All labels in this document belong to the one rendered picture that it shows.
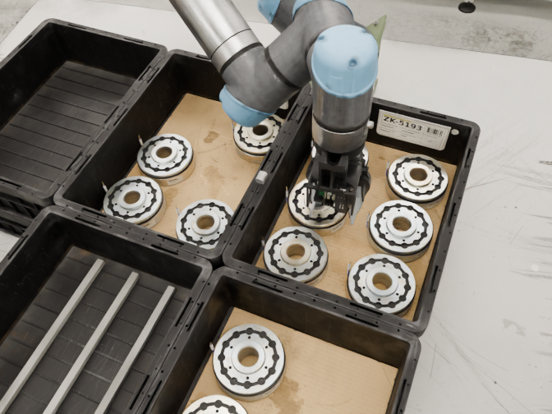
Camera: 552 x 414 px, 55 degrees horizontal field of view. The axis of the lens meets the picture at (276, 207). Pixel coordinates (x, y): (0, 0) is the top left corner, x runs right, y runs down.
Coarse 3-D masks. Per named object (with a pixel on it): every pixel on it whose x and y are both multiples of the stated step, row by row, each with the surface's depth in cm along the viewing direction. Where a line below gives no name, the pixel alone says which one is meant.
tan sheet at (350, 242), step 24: (384, 168) 97; (456, 168) 96; (384, 192) 94; (360, 216) 91; (432, 216) 91; (336, 240) 89; (360, 240) 89; (432, 240) 88; (336, 264) 86; (408, 264) 86; (336, 288) 84; (384, 288) 83; (408, 312) 81
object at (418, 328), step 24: (312, 96) 94; (456, 120) 90; (288, 144) 88; (264, 192) 83; (456, 192) 81; (456, 216) 79; (240, 240) 78; (240, 264) 76; (312, 288) 73; (432, 288) 72; (360, 312) 71; (384, 312) 71
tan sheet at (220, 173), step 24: (192, 96) 110; (168, 120) 107; (192, 120) 106; (216, 120) 106; (192, 144) 103; (216, 144) 102; (216, 168) 99; (240, 168) 99; (168, 192) 96; (192, 192) 96; (216, 192) 96; (240, 192) 96; (168, 216) 93
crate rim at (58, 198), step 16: (176, 48) 104; (160, 64) 101; (304, 96) 95; (128, 112) 95; (112, 128) 92; (288, 128) 90; (96, 144) 90; (272, 144) 88; (272, 160) 87; (256, 176) 85; (64, 192) 85; (64, 208) 83; (80, 208) 83; (240, 208) 82; (112, 224) 81; (128, 224) 81; (160, 240) 79; (176, 240) 79; (224, 240) 78; (208, 256) 77
